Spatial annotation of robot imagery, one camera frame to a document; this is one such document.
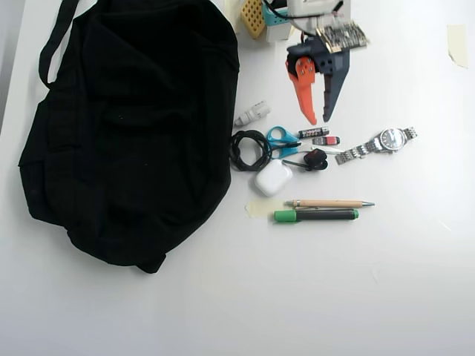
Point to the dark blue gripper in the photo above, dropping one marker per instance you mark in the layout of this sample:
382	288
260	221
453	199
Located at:
323	67

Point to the black bike light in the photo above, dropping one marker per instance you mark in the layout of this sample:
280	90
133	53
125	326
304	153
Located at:
315	157

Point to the yellow perforated robot base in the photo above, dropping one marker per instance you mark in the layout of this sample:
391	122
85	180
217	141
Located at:
253	18

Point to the white grey teal robot arm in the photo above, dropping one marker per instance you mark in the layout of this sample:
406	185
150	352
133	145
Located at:
308	11

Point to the black fabric bag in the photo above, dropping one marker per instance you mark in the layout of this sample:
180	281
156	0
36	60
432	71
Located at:
130	148

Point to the black battery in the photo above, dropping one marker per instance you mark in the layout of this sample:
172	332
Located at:
313	132

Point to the red black USB stick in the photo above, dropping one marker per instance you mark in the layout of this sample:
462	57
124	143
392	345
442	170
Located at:
328	140

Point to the white plug adapter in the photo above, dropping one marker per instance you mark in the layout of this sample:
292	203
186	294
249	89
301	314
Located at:
254	113

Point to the silver metal wristwatch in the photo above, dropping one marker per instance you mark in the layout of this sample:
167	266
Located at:
389	140

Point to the white earbuds case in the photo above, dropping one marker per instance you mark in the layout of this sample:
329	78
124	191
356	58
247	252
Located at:
272	180

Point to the wooden ballpoint pen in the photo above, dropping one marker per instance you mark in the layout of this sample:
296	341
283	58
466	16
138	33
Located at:
330	203

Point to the beige masking tape piece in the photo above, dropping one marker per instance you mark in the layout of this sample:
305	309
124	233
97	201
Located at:
261	207
232	9
458	44

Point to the green black marker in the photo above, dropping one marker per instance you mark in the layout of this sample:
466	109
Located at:
315	215

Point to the bare camera circuit board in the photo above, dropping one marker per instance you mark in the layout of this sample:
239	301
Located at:
343	37

